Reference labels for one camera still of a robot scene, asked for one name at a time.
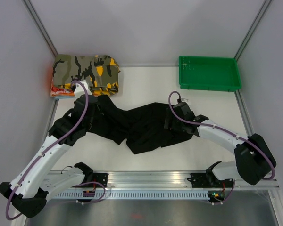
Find green plastic tray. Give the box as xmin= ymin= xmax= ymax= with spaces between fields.
xmin=178 ymin=56 xmax=241 ymax=92

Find orange folded trousers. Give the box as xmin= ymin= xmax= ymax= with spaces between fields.
xmin=50 ymin=83 xmax=75 ymax=98

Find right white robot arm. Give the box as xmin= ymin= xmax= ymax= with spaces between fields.
xmin=165 ymin=102 xmax=276 ymax=186

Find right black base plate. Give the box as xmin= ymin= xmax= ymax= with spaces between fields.
xmin=189 ymin=172 xmax=211 ymax=188

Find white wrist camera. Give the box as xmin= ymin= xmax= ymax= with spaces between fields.
xmin=177 ymin=98 xmax=189 ymax=104
xmin=71 ymin=80 xmax=92 ymax=98

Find white slotted cable duct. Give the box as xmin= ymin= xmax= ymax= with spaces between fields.
xmin=54 ymin=189 xmax=209 ymax=200

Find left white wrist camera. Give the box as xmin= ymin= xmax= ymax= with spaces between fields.
xmin=71 ymin=80 xmax=92 ymax=98

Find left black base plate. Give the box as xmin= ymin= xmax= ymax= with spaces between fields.
xmin=91 ymin=173 xmax=109 ymax=188

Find black trousers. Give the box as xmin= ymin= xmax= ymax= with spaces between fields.
xmin=88 ymin=95 xmax=192 ymax=154

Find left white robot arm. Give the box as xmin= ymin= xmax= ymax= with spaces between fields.
xmin=0 ymin=95 xmax=99 ymax=218

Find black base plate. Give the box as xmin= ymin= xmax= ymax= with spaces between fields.
xmin=189 ymin=172 xmax=211 ymax=188
xmin=91 ymin=173 xmax=109 ymax=188

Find camouflage folded trousers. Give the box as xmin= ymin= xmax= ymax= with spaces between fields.
xmin=52 ymin=54 xmax=120 ymax=96

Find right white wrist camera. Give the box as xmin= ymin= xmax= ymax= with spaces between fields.
xmin=177 ymin=98 xmax=189 ymax=104

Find aluminium mounting rail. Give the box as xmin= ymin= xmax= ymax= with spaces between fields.
xmin=44 ymin=171 xmax=280 ymax=190

